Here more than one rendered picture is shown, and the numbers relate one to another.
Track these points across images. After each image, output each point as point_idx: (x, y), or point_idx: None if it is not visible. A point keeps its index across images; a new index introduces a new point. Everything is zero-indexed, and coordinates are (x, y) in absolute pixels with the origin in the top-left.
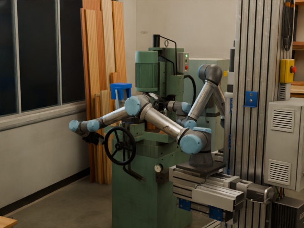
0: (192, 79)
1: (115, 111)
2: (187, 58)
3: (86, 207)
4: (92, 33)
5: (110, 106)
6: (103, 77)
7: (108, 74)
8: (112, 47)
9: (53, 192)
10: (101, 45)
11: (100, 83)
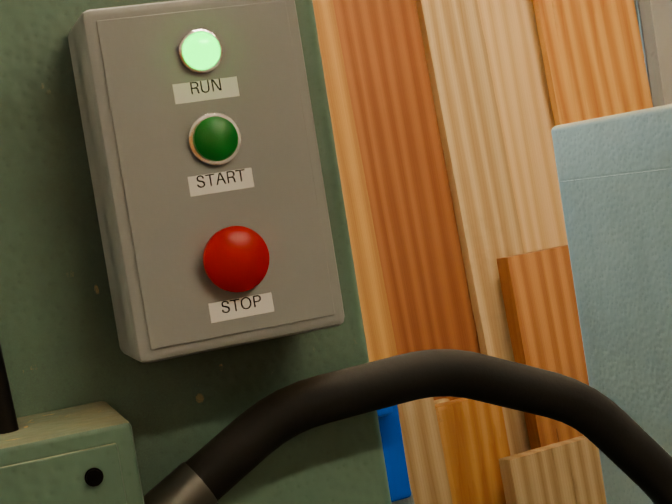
0: (567, 417)
1: None
2: (271, 85)
3: None
4: None
5: (479, 496)
6: (450, 297)
7: (494, 273)
8: (533, 87)
9: None
10: (407, 94)
11: (424, 339)
